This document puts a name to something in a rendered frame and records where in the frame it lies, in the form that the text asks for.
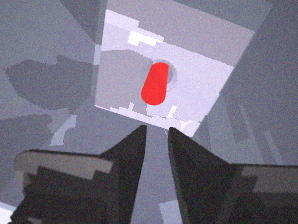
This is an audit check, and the red peg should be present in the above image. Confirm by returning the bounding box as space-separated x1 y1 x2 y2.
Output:
141 62 169 106

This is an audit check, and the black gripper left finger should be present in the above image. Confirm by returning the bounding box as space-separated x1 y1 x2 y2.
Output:
13 125 147 224

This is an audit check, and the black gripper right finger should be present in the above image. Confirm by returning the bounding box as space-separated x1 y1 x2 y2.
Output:
168 127 298 224

